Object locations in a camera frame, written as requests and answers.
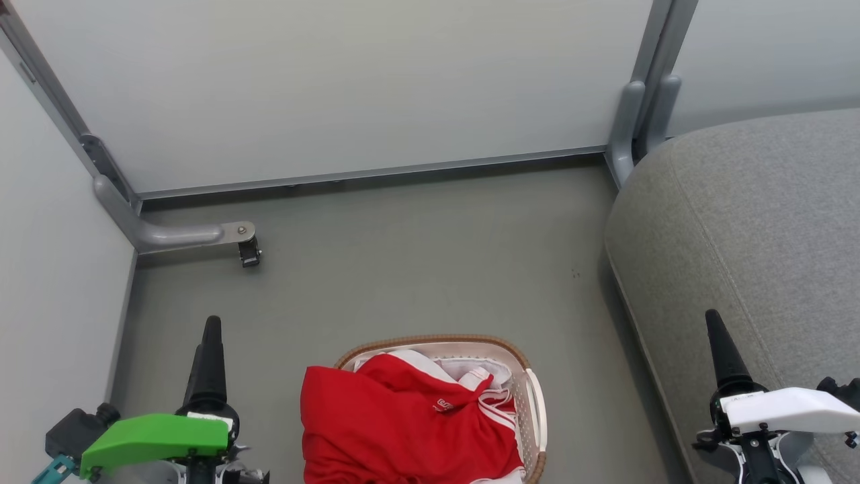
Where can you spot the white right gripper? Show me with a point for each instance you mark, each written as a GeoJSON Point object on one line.
{"type": "Point", "coordinates": [793, 410]}

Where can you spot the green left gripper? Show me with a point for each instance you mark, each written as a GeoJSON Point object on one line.
{"type": "Point", "coordinates": [154, 437]}

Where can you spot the red sports shirt white stripes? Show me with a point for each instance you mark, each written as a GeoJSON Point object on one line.
{"type": "Point", "coordinates": [396, 430]}

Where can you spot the grey fabric sofa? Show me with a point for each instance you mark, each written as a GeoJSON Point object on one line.
{"type": "Point", "coordinates": [759, 269]}

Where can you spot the white garment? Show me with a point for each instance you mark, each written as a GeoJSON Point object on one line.
{"type": "Point", "coordinates": [480, 368]}

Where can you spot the grey partition foot with caster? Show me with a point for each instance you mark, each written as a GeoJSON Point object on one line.
{"type": "Point", "coordinates": [175, 235]}

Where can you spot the white laundry basket brown rim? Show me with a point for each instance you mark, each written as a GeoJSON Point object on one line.
{"type": "Point", "coordinates": [531, 417]}

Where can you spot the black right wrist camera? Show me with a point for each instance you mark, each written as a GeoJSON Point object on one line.
{"type": "Point", "coordinates": [843, 391]}

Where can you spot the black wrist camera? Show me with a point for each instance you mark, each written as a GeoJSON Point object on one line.
{"type": "Point", "coordinates": [843, 391]}
{"type": "Point", "coordinates": [77, 430]}

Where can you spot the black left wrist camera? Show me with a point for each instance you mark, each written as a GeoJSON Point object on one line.
{"type": "Point", "coordinates": [77, 430]}

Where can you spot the grey partition post feet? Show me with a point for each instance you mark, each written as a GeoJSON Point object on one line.
{"type": "Point", "coordinates": [628, 128]}

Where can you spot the grey partition bottom rail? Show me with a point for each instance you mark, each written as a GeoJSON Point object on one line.
{"type": "Point", "coordinates": [376, 173]}

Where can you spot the grey partition corner post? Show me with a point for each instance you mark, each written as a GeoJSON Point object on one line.
{"type": "Point", "coordinates": [47, 94]}

